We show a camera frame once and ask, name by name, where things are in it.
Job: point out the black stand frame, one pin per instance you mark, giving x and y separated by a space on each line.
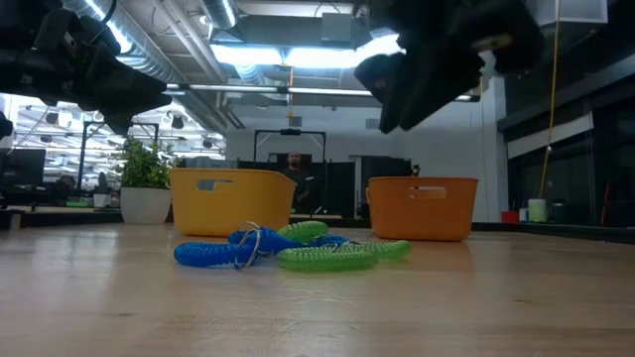
290 132

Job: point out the orange plastic bin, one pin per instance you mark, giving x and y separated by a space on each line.
421 218

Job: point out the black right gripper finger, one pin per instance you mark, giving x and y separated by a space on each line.
446 79
404 94

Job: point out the green cup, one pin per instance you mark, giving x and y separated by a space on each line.
537 210

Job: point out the black computer monitor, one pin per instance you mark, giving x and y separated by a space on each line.
22 168

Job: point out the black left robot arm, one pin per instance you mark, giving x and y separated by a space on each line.
20 64

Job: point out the yellow plastic bin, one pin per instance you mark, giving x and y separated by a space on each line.
248 208

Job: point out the red box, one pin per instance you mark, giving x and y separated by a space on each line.
510 217

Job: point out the person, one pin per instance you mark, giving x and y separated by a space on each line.
299 183

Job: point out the grey cloth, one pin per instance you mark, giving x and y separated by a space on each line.
208 162

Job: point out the black aluminium table frame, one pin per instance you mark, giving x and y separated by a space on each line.
74 218

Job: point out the long ceiling light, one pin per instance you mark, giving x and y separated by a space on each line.
322 91

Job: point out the green leafy plant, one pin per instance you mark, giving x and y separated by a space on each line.
144 166

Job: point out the white plant pot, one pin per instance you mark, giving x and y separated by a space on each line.
145 205

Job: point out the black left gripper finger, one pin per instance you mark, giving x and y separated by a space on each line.
124 84
124 123

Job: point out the black partition panel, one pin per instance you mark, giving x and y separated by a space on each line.
342 188

